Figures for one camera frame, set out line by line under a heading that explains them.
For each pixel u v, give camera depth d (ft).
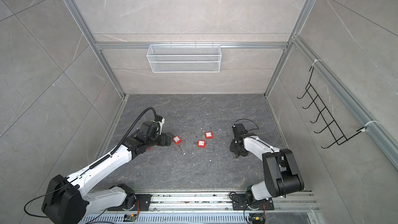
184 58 3.30
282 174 1.45
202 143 3.04
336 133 2.05
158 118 2.39
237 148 2.56
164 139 2.43
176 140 3.03
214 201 2.45
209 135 3.13
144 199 2.44
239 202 2.39
